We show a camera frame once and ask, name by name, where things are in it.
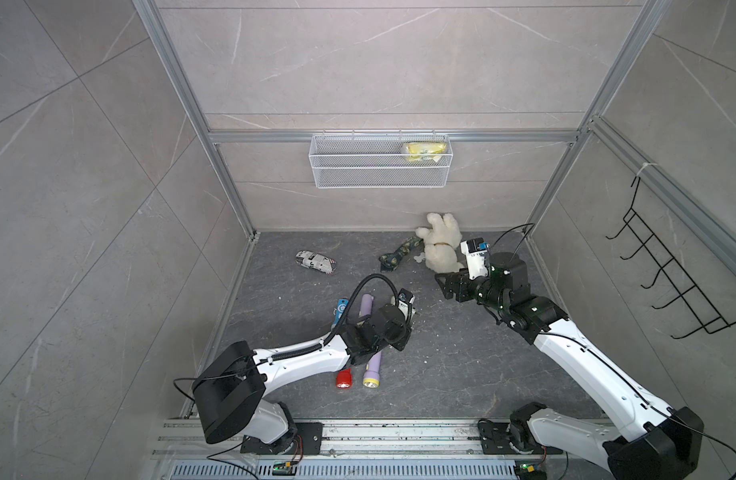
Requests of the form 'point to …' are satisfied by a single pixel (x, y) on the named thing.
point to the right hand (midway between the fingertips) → (450, 272)
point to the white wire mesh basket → (374, 161)
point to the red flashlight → (344, 378)
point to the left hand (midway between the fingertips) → (409, 316)
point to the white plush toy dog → (441, 240)
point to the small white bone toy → (419, 258)
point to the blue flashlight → (341, 304)
